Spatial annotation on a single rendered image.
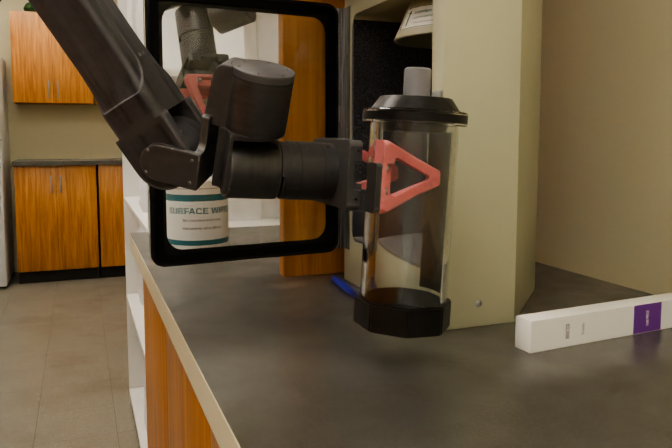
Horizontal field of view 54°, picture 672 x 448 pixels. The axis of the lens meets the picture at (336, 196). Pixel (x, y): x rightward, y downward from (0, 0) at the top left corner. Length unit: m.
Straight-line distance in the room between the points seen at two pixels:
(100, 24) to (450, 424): 0.46
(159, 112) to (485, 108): 0.41
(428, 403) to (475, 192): 0.31
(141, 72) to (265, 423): 0.32
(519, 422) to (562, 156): 0.77
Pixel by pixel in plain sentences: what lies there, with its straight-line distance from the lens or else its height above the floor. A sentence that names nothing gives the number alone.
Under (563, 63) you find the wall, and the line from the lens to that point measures 1.32.
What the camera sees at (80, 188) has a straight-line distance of 5.73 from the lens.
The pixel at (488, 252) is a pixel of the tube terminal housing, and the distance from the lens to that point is 0.86.
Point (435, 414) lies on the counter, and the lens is 0.61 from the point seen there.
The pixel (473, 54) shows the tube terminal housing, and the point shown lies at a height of 1.28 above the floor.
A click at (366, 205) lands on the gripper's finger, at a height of 1.12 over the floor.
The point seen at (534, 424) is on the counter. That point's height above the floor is 0.94.
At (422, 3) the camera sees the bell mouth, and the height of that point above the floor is 1.36.
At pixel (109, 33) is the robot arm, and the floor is 1.27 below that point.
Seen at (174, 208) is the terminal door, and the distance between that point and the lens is 1.00.
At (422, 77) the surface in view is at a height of 1.24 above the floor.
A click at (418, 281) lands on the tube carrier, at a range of 0.67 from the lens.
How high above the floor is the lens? 1.18
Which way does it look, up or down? 5 degrees down
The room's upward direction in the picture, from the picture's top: straight up
